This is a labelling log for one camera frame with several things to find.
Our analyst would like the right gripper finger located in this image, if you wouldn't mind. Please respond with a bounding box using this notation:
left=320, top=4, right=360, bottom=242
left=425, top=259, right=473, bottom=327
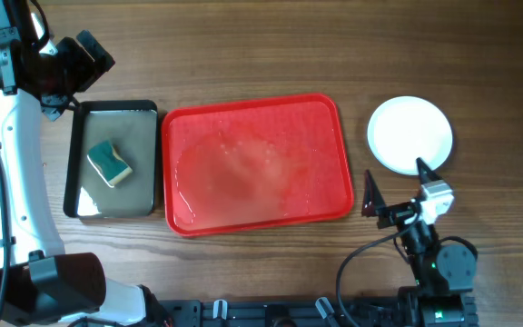
left=361, top=170, right=386, bottom=216
left=416, top=157, right=441, bottom=184

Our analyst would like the white plate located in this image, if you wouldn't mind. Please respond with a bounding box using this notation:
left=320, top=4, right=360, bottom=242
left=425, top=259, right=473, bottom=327
left=367, top=96, right=454, bottom=176

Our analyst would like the green yellow sponge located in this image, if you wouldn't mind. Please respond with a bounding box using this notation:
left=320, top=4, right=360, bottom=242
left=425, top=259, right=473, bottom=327
left=87, top=140, right=133, bottom=188

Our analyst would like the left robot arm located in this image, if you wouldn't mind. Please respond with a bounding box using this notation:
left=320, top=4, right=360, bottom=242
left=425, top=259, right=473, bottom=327
left=0, top=1, right=166, bottom=326

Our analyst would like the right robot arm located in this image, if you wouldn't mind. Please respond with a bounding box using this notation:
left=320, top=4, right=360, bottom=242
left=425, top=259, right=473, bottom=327
left=361, top=158, right=479, bottom=326

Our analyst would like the black metal tray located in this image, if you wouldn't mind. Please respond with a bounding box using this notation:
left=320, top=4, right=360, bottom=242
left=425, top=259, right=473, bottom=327
left=64, top=100, right=159, bottom=219

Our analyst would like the red plastic tray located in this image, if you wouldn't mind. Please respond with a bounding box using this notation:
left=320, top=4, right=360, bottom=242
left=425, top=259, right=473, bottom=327
left=161, top=94, right=354, bottom=237

